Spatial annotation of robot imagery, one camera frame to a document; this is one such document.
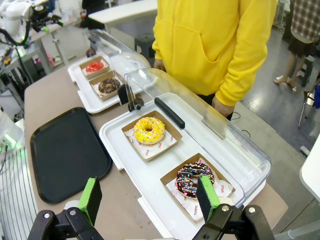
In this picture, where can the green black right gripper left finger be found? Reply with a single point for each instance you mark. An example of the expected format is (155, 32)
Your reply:
(89, 200)

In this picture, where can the finger of the green left gripper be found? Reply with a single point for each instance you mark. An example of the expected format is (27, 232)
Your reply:
(45, 29)
(58, 21)

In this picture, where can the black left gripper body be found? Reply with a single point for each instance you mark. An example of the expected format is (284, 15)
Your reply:
(41, 17)

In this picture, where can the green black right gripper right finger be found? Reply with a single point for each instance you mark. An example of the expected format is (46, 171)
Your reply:
(207, 197)

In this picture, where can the person right forearm yellow sleeve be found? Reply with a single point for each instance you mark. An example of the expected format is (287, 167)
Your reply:
(157, 45)

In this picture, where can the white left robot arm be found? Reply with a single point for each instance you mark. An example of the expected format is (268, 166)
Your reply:
(13, 17)

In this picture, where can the person left forearm yellow sleeve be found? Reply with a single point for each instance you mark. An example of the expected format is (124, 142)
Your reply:
(240, 80)

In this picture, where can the chocolate rainbow sprinkle donut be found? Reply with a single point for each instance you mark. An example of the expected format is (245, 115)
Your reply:
(183, 183)

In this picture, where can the brown cardboard donut box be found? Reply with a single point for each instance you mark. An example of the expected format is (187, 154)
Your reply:
(83, 65)
(105, 97)
(167, 182)
(172, 132)

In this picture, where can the dark brown round donut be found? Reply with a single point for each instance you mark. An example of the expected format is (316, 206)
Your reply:
(90, 52)

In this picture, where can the black plastic serving tray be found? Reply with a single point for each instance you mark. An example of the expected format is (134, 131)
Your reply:
(67, 155)

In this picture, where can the red glazed donut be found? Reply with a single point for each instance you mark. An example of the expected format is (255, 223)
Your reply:
(94, 66)

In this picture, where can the chocolate nut donut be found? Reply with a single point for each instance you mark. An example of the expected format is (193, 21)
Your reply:
(109, 85)

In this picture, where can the yellow frosted sprinkle donut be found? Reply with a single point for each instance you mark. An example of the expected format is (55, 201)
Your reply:
(140, 132)

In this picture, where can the person left hand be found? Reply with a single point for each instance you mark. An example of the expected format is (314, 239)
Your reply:
(223, 109)

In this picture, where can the person right hand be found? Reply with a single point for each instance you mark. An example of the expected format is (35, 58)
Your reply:
(160, 66)

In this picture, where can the white printed paper liner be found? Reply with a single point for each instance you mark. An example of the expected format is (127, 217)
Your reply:
(155, 150)
(187, 205)

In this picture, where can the large white display case base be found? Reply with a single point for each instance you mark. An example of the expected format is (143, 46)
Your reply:
(150, 182)

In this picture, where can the large clear display case lid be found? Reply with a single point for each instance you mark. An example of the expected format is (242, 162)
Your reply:
(220, 140)

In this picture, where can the white background table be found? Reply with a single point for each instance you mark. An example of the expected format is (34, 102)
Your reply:
(120, 11)

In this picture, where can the small clear display case lid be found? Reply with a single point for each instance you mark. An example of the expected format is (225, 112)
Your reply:
(122, 55)

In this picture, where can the small white display case base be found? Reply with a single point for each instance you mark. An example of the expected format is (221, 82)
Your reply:
(87, 97)

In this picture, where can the black stool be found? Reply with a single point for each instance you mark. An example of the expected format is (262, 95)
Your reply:
(143, 45)

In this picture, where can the clear plastic cover green light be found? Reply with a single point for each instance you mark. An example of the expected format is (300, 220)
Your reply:
(10, 132)

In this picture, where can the black lid hinge knob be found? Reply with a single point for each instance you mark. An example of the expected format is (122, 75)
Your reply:
(137, 103)

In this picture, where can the white side table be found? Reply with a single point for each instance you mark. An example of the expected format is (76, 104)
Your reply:
(312, 170)

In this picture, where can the yellow hoodie person torso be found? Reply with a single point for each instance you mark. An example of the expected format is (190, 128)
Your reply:
(200, 45)

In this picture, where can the grey stool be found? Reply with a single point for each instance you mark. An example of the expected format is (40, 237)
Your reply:
(308, 70)

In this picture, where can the plaid shirt background person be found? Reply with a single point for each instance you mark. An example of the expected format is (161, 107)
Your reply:
(300, 30)

